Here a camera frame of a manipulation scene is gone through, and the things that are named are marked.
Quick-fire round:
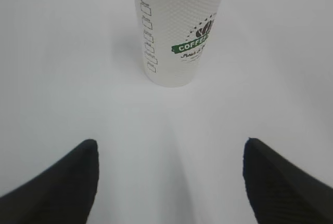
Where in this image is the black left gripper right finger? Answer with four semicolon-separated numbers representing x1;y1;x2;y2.
242;138;332;223

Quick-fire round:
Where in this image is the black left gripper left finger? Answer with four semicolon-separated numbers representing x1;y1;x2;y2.
1;139;99;223

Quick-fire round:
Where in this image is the white paper coffee cup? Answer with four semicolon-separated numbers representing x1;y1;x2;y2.
134;0;221;87

